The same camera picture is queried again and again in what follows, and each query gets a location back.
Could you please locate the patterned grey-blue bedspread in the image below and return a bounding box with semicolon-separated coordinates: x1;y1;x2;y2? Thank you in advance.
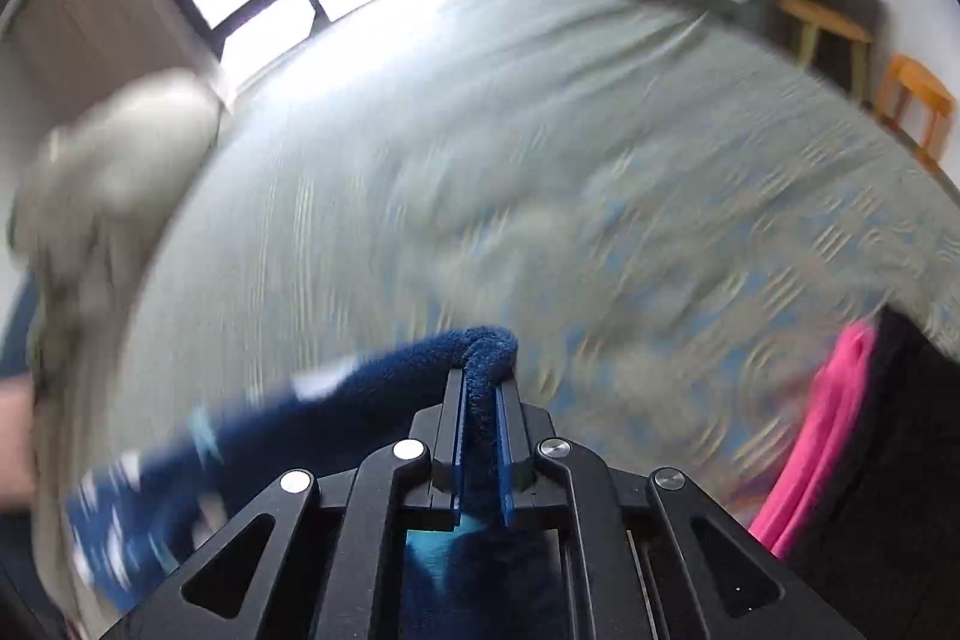
112;0;960;536

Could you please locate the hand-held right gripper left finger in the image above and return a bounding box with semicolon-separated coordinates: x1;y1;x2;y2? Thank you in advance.
112;368;467;640

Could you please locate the person's left forearm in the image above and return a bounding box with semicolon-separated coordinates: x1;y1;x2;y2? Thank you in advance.
0;377;40;507

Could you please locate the pink cloth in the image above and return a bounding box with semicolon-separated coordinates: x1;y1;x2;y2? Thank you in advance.
750;320;880;560

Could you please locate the blue fleece pants white print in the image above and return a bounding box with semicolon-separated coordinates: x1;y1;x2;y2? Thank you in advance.
64;326;571;640

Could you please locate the black cloth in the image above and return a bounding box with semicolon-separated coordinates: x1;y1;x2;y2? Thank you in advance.
780;305;960;640

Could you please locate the folded beige patterned quilt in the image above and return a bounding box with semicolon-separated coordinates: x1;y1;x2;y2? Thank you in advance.
6;68;224;386

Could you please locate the dark blue headboard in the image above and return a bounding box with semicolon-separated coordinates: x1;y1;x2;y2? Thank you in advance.
0;276;42;380

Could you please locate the orange wooden stool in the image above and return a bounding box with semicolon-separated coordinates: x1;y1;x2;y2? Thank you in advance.
874;53;959;170

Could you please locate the yellow wooden stool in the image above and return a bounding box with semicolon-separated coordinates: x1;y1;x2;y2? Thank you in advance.
776;0;875;103

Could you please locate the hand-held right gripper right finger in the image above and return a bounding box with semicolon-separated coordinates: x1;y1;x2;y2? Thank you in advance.
495;383;865;640

